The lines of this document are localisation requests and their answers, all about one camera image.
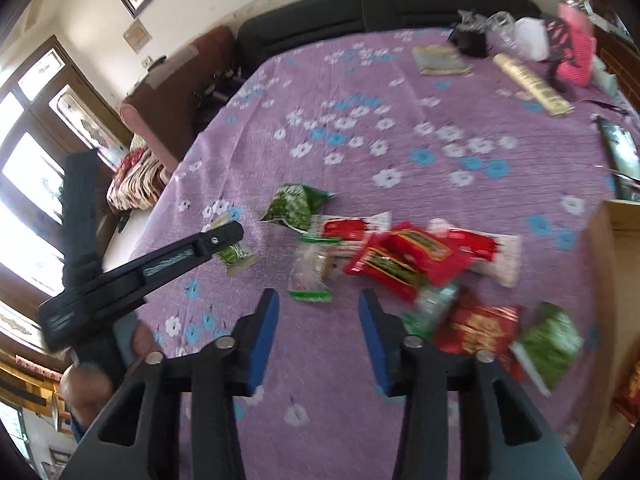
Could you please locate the green peas snack packet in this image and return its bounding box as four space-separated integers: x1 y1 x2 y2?
510 301 584 398

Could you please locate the green white candy packet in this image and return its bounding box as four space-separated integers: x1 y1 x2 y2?
401 282 460 340

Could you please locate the person's left hand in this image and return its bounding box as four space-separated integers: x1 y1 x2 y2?
60 322 162 431

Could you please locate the patterned blanket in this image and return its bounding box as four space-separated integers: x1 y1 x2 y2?
106 148 167 212

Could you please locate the red gold snack packet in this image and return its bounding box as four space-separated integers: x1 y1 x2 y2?
432 288 525 382

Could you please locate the cardboard tray box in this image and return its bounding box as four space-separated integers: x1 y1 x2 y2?
570 200 639 479

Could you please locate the wooden glass door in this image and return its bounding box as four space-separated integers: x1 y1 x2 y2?
1 37 132 318

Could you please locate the brown armchair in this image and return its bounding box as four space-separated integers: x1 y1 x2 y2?
118 26 234 172

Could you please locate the red long snack packet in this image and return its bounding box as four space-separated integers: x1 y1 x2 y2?
426 218 523 288

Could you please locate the clear green edge packet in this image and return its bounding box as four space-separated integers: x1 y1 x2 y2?
286 236 340 304

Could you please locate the red yellow label packet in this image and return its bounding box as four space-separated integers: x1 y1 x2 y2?
343 222 473 304

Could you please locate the red white long packet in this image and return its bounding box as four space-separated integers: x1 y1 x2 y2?
305 211 392 243

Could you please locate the purple floral tablecloth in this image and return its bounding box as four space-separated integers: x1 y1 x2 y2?
134 29 636 479

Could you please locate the cream yellow tube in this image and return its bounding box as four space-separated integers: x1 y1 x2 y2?
492 53 575 117

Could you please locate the small olive booklet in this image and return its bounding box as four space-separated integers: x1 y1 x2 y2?
412 46 473 76

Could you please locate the black phone stand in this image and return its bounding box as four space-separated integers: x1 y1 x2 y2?
544 14 574 94

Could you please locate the clear glass jar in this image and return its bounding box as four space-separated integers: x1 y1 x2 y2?
485 11 518 55

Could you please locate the black small pot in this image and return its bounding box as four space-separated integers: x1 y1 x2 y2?
448 10 488 58

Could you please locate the white face mask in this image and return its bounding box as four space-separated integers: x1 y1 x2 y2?
514 18 550 62

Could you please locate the pink sleeved water bottle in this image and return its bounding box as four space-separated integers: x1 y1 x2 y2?
558 0 597 87

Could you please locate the black sofa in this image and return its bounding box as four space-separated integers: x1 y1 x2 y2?
235 0 541 73

